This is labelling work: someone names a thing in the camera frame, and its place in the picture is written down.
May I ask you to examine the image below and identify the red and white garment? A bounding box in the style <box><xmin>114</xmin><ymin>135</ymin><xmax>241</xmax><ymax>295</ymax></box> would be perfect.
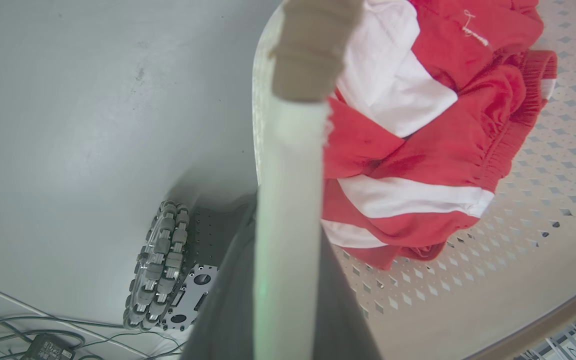
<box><xmin>320</xmin><ymin>0</ymin><xmax>559</xmax><ymax>271</ymax></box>

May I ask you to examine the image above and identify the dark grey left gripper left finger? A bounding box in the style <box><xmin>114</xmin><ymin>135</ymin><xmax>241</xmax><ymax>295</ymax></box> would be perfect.
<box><xmin>180</xmin><ymin>192</ymin><xmax>259</xmax><ymax>360</ymax></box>

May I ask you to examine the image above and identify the grey omni wheel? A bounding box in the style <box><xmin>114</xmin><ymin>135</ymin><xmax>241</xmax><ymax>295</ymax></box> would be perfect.
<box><xmin>123</xmin><ymin>200</ymin><xmax>191</xmax><ymax>331</ymax></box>

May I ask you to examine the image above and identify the white basket handle beige grip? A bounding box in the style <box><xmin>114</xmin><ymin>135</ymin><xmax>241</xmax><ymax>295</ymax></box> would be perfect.
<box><xmin>253</xmin><ymin>0</ymin><xmax>365</xmax><ymax>360</ymax></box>

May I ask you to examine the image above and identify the grey slatted rack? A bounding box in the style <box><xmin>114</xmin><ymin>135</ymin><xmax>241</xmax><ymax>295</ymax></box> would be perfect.
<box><xmin>515</xmin><ymin>299</ymin><xmax>576</xmax><ymax>360</ymax></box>

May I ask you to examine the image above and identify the thin grey cable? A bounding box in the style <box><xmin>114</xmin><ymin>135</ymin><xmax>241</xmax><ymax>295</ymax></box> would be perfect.
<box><xmin>70</xmin><ymin>330</ymin><xmax>186</xmax><ymax>360</ymax></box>

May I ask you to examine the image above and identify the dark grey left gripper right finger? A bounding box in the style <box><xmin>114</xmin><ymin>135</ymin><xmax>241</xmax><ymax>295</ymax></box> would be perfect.
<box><xmin>313</xmin><ymin>230</ymin><xmax>383</xmax><ymax>360</ymax></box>

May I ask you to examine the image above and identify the white perforated laundry basket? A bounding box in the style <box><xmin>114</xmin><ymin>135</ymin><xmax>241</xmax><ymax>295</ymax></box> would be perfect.
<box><xmin>251</xmin><ymin>0</ymin><xmax>576</xmax><ymax>360</ymax></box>

